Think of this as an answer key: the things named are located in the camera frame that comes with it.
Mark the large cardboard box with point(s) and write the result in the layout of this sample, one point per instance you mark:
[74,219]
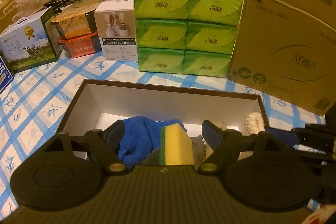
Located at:
[288,43]

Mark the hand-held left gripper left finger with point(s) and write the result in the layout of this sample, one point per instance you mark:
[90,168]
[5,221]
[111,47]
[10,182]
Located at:
[115,134]

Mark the blue milk carton with photos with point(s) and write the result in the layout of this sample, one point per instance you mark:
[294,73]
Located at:
[5,77]

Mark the white appliance box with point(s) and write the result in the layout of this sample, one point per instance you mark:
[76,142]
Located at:
[118,29]

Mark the gold brown food box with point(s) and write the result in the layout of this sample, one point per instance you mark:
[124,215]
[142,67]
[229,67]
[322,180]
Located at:
[73,23]

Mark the milk carton with cow picture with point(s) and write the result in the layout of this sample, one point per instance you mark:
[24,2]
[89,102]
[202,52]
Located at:
[26,45]

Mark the blue checked bed sheet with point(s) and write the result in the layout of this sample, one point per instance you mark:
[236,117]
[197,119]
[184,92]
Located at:
[39,98]

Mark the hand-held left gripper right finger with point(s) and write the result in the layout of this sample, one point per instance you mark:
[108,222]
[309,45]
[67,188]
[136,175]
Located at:
[211,134]

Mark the orange food box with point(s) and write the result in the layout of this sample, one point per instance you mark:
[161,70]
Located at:
[81,47]

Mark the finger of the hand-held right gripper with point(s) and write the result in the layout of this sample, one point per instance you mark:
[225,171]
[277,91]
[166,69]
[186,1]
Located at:
[317,140]
[283,136]

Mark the blue towel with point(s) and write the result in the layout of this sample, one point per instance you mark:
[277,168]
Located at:
[141,134]

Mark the cream knitted scrunchie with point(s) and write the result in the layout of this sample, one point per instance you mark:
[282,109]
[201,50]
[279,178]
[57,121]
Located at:
[253,121]

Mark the grey cloth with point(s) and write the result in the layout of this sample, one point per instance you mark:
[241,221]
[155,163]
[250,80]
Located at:
[152,158]

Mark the olive brown cardboard box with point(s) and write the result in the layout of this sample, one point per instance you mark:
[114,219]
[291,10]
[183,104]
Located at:
[6,11]

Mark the yellow sponge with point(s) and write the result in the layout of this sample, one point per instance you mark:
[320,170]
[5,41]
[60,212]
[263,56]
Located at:
[178,145]

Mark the pack of green tissue packets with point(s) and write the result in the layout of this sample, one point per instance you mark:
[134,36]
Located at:
[189,29]

